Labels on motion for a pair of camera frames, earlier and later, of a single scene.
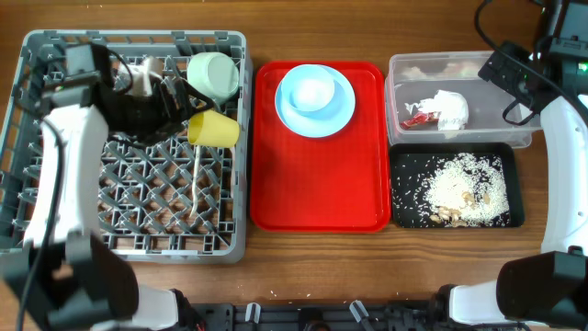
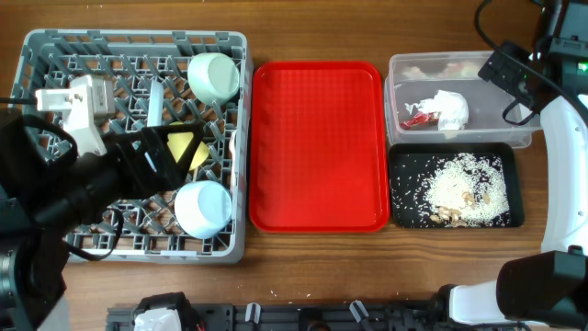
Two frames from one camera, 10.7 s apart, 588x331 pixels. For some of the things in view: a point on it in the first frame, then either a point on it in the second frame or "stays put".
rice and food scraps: x=468 y=191 stays put
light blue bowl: x=309 y=88 to x=203 y=208
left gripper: x=171 y=119 to x=125 y=154
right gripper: x=500 y=69 stays put
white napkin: x=452 y=107 stays put
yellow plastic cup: x=210 y=128 to x=178 y=142
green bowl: x=213 y=75 stays put
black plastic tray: x=456 y=185 stays put
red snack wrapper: x=419 y=119 stays put
